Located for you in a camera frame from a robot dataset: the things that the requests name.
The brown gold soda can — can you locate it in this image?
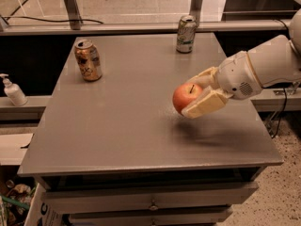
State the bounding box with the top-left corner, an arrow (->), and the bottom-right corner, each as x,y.
74,40 -> 103,82

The black cable on floor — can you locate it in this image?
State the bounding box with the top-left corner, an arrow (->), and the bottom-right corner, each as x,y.
0,14 -> 104,25

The green 7up can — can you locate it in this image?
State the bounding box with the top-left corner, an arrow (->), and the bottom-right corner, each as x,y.
176,15 -> 197,54

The white pump bottle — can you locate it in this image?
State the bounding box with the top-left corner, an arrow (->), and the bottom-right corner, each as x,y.
0,73 -> 27,106

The grey lower drawer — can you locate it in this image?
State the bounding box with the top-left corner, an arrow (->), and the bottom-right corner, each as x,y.
69,206 -> 232,226

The metal railing frame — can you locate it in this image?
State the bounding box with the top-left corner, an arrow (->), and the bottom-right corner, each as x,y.
0,0 -> 300,36

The grey drawer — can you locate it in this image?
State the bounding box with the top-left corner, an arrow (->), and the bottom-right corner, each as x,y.
42,182 -> 259,214
69,206 -> 232,226

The grey upper drawer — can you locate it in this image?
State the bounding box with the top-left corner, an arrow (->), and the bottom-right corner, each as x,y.
42,182 -> 259,214

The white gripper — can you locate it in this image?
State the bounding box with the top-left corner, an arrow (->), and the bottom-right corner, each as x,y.
182,51 -> 262,119

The white cardboard box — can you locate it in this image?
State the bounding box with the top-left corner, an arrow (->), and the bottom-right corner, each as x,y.
24,184 -> 62,226

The red apple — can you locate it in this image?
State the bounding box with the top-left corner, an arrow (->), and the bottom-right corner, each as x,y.
172,83 -> 202,114

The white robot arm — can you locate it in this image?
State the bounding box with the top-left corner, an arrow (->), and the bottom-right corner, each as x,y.
182,9 -> 301,119

